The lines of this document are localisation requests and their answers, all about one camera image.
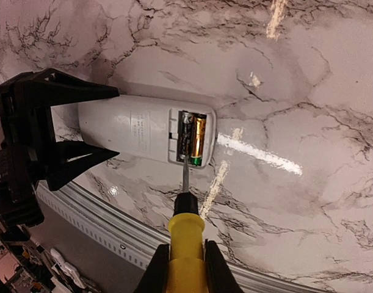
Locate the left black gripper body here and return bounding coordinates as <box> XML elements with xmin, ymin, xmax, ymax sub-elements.
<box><xmin>0</xmin><ymin>79</ymin><xmax>57</xmax><ymax>228</ymax></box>

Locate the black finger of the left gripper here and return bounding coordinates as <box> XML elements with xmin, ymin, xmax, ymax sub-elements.
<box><xmin>9</xmin><ymin>68</ymin><xmax>119</xmax><ymax>110</ymax></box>
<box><xmin>37</xmin><ymin>140</ymin><xmax>119</xmax><ymax>191</ymax></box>

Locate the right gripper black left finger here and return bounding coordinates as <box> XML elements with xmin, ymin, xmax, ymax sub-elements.
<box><xmin>134</xmin><ymin>244</ymin><xmax>170</xmax><ymax>293</ymax></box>

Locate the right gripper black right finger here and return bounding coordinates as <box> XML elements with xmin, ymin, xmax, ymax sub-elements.
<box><xmin>205</xmin><ymin>239</ymin><xmax>244</xmax><ymax>293</ymax></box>

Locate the yellow handled screwdriver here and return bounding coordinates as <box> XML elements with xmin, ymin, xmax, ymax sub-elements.
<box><xmin>166</xmin><ymin>155</ymin><xmax>208</xmax><ymax>293</ymax></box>

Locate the white remote control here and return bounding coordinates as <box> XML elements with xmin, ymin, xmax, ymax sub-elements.
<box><xmin>77</xmin><ymin>94</ymin><xmax>217</xmax><ymax>169</ymax></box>

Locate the black battery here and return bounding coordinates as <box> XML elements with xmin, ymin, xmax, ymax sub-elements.
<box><xmin>177</xmin><ymin>111</ymin><xmax>194</xmax><ymax>162</ymax></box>

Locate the front aluminium rail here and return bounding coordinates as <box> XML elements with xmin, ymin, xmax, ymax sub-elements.
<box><xmin>36</xmin><ymin>182</ymin><xmax>315</xmax><ymax>292</ymax></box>

